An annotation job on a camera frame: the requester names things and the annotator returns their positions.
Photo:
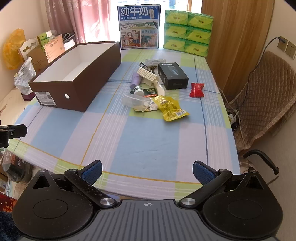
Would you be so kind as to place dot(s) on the white power strip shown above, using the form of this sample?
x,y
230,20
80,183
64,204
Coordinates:
x,y
233,119

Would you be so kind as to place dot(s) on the black shaver box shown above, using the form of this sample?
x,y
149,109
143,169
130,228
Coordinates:
x,y
173,75

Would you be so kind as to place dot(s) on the black chair armrest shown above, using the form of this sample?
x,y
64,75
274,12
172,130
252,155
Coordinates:
x,y
266,157

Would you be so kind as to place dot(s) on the brown cardboard box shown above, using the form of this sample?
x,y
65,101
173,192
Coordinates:
x,y
92,76

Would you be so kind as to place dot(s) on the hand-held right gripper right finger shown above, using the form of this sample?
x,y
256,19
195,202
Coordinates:
x,y
203,172

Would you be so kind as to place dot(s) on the tan cardboard flap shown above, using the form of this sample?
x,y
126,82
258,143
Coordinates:
x,y
54,47

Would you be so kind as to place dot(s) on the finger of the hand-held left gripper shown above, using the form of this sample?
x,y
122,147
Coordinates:
x,y
13,132

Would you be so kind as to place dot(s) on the clear plastic bottle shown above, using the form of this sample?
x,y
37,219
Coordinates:
x,y
132,100

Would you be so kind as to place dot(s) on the pink curtain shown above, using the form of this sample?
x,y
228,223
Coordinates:
x,y
92,18

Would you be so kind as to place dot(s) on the brown cardboard carton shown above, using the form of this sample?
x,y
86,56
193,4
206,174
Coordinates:
x,y
38,60

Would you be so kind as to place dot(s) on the purple box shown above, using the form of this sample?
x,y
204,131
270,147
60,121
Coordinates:
x,y
27,96

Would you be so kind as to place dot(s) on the purple tube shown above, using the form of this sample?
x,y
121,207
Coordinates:
x,y
136,80

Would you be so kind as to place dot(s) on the stack of green tissue packs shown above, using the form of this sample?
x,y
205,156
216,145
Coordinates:
x,y
188,32

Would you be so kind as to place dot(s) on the green printed card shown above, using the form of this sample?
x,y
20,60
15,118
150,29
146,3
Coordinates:
x,y
150,92

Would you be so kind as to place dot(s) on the small green white jar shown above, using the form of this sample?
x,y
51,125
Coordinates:
x,y
138,90

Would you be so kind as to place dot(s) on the clear plastic bag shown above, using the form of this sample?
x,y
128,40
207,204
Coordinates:
x,y
24,76

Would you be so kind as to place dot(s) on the blue printed milk carton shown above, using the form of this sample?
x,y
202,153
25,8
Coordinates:
x,y
138,27

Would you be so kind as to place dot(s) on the brown quilted chair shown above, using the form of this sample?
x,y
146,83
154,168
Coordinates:
x,y
266,92

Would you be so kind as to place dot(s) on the wall socket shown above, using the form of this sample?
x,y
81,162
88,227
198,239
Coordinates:
x,y
286,45

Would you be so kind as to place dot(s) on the white toothbrush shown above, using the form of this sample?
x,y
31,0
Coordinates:
x,y
159,88

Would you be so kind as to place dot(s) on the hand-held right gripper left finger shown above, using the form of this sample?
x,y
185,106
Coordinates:
x,y
92,172

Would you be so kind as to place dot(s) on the white carved wooden chair back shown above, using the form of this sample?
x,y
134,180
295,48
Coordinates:
x,y
29,45

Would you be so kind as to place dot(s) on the yellow snack packet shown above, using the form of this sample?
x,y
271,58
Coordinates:
x,y
172,109

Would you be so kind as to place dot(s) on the yellow plastic bag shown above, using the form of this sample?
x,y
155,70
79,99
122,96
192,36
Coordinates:
x,y
12,49

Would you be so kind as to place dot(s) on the green tissue box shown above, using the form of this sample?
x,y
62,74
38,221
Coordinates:
x,y
46,37

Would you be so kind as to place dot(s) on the clear plastic package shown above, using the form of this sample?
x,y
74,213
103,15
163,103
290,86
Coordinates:
x,y
153,61

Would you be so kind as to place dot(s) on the red snack packet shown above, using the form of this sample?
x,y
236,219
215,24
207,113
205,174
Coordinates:
x,y
197,90

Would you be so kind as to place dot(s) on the brown claw hair clip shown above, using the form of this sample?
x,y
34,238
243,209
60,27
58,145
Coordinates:
x,y
148,67

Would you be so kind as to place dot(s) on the crumpled foil wrapper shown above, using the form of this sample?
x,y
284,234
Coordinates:
x,y
150,105

